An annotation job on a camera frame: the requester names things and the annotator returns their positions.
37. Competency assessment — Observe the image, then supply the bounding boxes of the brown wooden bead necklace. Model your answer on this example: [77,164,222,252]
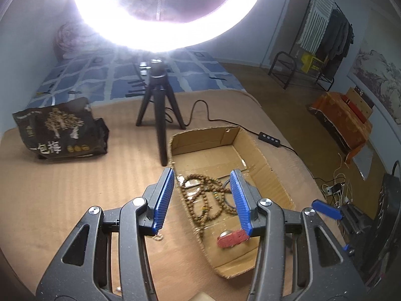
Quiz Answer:
[179,173,239,239]

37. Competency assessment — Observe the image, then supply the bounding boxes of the open cardboard box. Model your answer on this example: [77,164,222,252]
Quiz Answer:
[168,126,295,279]

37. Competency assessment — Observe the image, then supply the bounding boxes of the black tripod stand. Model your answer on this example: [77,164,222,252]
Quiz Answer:
[136,58,186,166]

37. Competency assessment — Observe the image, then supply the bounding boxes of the black snack bag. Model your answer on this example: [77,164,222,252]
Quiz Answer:
[12,97,110,160]

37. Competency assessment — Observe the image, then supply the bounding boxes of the blue patterned bed sheet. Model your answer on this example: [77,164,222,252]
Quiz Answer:
[27,48,245,107]

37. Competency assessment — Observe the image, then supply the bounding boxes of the yellow crate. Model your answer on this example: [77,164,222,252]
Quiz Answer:
[301,52,324,74]

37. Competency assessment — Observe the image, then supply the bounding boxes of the dark hanging clothes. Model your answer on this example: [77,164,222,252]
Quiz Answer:
[316,9,354,80]

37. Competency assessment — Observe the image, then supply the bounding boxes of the black clothes rack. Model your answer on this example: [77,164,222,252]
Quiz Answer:
[268,0,355,92]

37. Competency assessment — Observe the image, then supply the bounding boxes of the folded floral quilt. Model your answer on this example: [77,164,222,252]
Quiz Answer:
[55,21,103,59]

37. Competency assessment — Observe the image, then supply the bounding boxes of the white striped hanging cloth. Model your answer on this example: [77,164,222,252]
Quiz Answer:
[297,0,334,54]

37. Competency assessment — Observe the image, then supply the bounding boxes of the power strip with cables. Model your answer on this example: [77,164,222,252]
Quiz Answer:
[313,154,353,208]

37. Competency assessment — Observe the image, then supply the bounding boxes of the red strap watch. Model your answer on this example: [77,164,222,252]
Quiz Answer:
[217,229,249,249]

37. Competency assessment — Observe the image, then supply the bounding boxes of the black cable with switch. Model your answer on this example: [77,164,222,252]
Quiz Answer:
[162,99,300,157]

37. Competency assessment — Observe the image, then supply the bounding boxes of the landscape wall painting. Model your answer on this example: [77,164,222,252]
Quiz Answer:
[351,39,400,126]

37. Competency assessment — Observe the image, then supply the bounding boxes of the white ring light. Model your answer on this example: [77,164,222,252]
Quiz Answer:
[74,0,258,53]

